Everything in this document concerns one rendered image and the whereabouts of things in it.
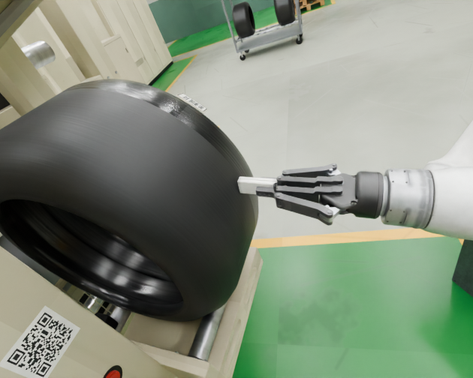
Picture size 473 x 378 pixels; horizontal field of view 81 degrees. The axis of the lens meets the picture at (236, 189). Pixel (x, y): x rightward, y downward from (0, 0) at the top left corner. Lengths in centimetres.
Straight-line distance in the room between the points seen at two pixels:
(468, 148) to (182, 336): 80
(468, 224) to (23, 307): 59
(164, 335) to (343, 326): 100
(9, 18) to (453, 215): 103
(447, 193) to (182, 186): 37
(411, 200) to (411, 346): 124
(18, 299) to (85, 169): 19
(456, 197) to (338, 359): 124
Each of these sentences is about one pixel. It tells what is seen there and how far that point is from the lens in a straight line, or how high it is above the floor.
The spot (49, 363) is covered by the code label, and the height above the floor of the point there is 119.
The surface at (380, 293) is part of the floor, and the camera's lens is 173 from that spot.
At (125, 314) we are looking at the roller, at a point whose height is 91.
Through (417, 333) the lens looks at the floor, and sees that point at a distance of 167.
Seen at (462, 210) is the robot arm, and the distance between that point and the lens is 47.
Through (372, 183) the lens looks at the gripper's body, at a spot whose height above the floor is 122.
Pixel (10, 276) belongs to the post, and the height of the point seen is 132.
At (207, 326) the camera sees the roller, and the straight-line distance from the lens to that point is 72.
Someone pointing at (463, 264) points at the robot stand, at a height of 18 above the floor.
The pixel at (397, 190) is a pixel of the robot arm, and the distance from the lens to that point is 45.
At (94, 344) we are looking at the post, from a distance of 57.
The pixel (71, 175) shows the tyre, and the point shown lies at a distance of 43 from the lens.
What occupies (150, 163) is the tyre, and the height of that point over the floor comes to 135.
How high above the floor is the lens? 152
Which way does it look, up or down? 37 degrees down
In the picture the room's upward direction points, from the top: 23 degrees counter-clockwise
